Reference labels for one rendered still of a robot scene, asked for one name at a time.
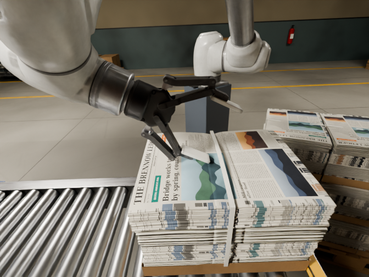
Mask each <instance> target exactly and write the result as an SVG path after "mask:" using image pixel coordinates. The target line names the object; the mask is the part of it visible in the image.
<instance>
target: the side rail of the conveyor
mask: <svg viewBox="0 0 369 277"><path fill-rule="evenodd" d="M136 180H137V177H124V178H95V179H66V180H37V181H8V182H0V191H2V192H5V193H6V194H7V195H10V194H11V193H12V192H13V191H21V192H23V193H24V194H25V195H26V194H27V193H28V192H29V191H31V190H37V191H39V192H41V193H42V195H43V194H44V193H45V192H46V191H47V190H49V189H53V190H56V191H58V192H59V194H60V195H61V194H62V192H63V191H64V190H65V189H73V190H74V191H75V192H76V193H77V195H78V194H79V192H80V191H81V189H83V188H89V189H91V190H92V191H93V192H94V195H93V197H92V199H91V201H90V203H89V205H88V207H87V209H88V208H89V206H90V204H91V202H92V200H93V198H94V196H95V194H96V192H97V191H98V189H99V188H101V187H106V188H108V189H109V190H110V191H111V195H110V197H109V200H108V202H107V205H106V207H105V209H107V208H108V205H109V203H110V200H111V198H112V196H113V193H114V191H115V189H116V188H117V187H124V188H126V189H127V190H128V194H127V198H126V201H125V204H124V207H123V208H127V204H128V201H129V198H130V195H131V191H132V189H133V187H134V186H135V183H136ZM73 202H74V201H73Z"/></svg>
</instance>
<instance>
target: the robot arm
mask: <svg viewBox="0 0 369 277"><path fill-rule="evenodd" d="M101 4H102V0H0V62H1V63H2V65H3V66H4V67H5V68H6V69H7V70H9V71H10V72H11V73H12V74H13V75H15V76H16V77H18V78H19V79H20V80H22V81H23V82H25V83H27V84H28V85H30V86H32V87H34V88H37V89H39V90H41V91H43V92H45V93H48V94H50V95H53V96H56V97H58V98H61V99H64V100H67V101H70V102H74V103H83V104H87V105H89V106H93V107H94V108H98V109H101V110H103V111H105V112H108V113H111V114H113V115H116V116H119V115H120V114H121V113H122V111H123V112H124V114H125V115H126V116H128V117H130V118H133V119H136V120H138V121H143V122H144V123H146V126H145V127H144V128H143V130H142V133H141V136H142V137H144V138H146V139H148V140H150V141H151V142H152V143H153V144H154V145H155V146H156V147H157V148H158V149H159V150H160V151H161V152H163V154H164V155H166V156H167V157H168V159H169V160H171V161H174V160H175V159H176V158H177V157H178V156H181V157H184V158H187V159H190V160H193V158H195V159H197V160H201V161H202V162H206V163H208V164H209V163H210V158H209V155H208V154H206V153H204V152H201V151H199V150H196V149H194V148H191V147H188V146H186V145H182V146H180V145H179V143H178V142H177V140H176V138H175V136H174V134H173V133H172V131H171V129H170V127H169V125H168V123H169V122H170V120H171V116H172V115H173V114H174V112H175V109H176V106H178V105H180V104H181V103H185V102H189V101H193V100H196V99H200V98H204V97H207V96H210V99H211V100H212V101H214V102H217V103H219V104H221V105H223V106H225V107H228V108H230V109H232V110H235V111H236V112H239V113H242V112H243V110H242V108H241V107H240V106H239V105H237V104H235V103H233V102H231V101H229V100H228V99H229V96H228V95H227V94H226V93H224V92H222V91H220V90H218V89H216V87H219V86H223V85H228V81H225V80H222V79H221V73H224V72H226V73H235V74H253V73H257V72H260V71H262V70H264V69H265V68H267V65H268V62H269V58H270V53H271V47H270V45H269V44H268V43H267V42H266V41H262V40H261V38H260V35H259V34H258V32H257V31H255V30H254V0H225V4H226V11H227V17H228V24H229V28H230V35H231V36H230V37H229V39H228V41H225V40H223V36H222V35H221V34H220V33H218V32H217V31H212V32H205V33H201V34H200V35H199V37H198V38H197V40H196V43H195V47H194V58H193V63H194V76H187V77H175V76H172V75H169V74H165V75H164V78H163V85H162V88H157V87H155V86H153V85H150V84H148V83H146V82H144V81H141V80H139V79H138V80H136V81H135V75H134V73H132V72H130V71H128V70H126V69H124V68H121V67H119V66H117V65H115V64H113V63H111V62H108V61H106V60H104V59H102V58H101V57H100V56H98V52H97V51H96V49H95V48H94V46H93V45H92V43H91V35H92V34H94V32H95V29H96V23H97V19H98V14H99V10H100V6H101ZM173 86H189V87H198V88H199V89H196V90H193V91H189V92H185V93H181V94H176V95H172V96H171V95H170V94H169V92H168V90H167V89H168V88H173ZM154 126H158V127H159V129H160V130H161V132H162V133H163V134H164V136H165V137H166V139H167V141H168V142H169V144H170V146H171V147H170V146H169V145H168V144H167V143H166V142H165V141H164V140H163V139H162V138H161V137H160V136H159V135H158V134H157V133H156V132H154V130H153V128H152V127H154Z"/></svg>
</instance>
